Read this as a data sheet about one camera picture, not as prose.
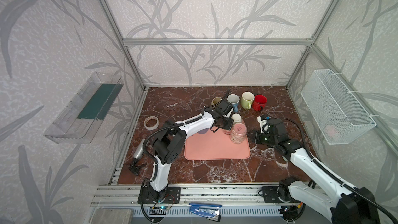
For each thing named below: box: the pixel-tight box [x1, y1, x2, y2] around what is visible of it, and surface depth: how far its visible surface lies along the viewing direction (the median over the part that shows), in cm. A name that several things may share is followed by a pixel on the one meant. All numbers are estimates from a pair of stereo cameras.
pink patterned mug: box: [230, 122, 248, 145], surface depth 86 cm
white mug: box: [230, 113, 243, 123], surface depth 93 cm
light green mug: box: [240, 91, 255, 110], surface depth 104 cm
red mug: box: [252, 94, 268, 112], surface depth 104 cm
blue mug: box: [227, 93, 240, 113], surface depth 103 cm
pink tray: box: [183, 126, 251, 161], surface depth 91 cm
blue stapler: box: [188, 202, 223, 223], surface depth 69 cm
